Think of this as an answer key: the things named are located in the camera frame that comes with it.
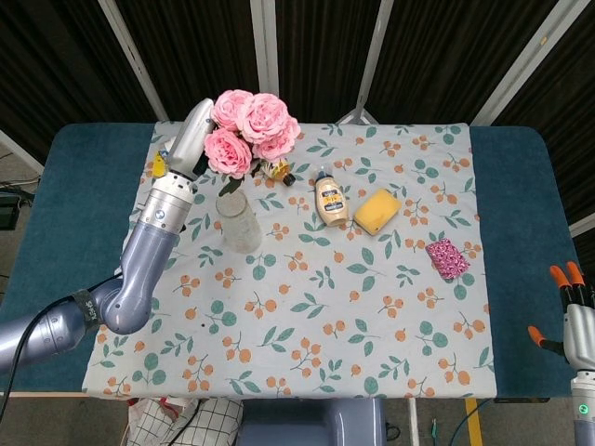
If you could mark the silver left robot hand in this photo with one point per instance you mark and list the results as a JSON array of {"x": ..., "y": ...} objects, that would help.
[{"x": 188, "y": 144}]

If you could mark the pink artificial rose bouquet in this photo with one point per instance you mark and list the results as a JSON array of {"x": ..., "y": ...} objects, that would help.
[{"x": 265, "y": 116}]

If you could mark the yellow sponge with green pad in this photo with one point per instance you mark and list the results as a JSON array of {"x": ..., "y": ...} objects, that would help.
[{"x": 376, "y": 211}]

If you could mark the pink patterned packet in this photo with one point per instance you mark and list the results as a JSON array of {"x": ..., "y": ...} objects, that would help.
[{"x": 446, "y": 259}]

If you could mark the textured clear glass vase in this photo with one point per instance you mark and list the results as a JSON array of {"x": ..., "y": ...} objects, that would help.
[{"x": 239, "y": 227}]

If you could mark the dark pleated curtain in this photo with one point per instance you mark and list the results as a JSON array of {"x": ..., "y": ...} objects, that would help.
[{"x": 46, "y": 46}]

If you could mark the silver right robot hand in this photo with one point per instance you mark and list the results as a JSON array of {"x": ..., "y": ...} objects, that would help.
[{"x": 578, "y": 325}]

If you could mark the orange juice bottle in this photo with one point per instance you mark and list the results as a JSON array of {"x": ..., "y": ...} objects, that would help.
[{"x": 278, "y": 169}]

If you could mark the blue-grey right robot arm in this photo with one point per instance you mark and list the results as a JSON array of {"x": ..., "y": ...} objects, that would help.
[{"x": 583, "y": 409}]

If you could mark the fruit and leaf print tablecloth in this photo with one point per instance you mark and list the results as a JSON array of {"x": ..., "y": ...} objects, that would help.
[{"x": 325, "y": 288}]

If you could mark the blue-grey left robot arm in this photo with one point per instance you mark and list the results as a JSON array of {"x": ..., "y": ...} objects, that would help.
[{"x": 149, "y": 260}]

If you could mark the teal blue table cover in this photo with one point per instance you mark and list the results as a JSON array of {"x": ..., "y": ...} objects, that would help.
[{"x": 520, "y": 195}]

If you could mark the white black checkered bag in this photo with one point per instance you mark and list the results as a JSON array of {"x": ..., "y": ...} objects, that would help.
[{"x": 214, "y": 423}]

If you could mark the cream mayonnaise squeeze bottle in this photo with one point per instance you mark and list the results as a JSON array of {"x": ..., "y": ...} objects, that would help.
[{"x": 331, "y": 204}]

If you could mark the white metal frame post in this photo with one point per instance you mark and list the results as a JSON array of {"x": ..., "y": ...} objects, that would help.
[
  {"x": 516, "y": 65},
  {"x": 372, "y": 60},
  {"x": 265, "y": 46},
  {"x": 135, "y": 65}
]

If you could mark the blue-grey robot torso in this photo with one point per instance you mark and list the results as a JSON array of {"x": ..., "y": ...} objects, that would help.
[{"x": 307, "y": 423}]

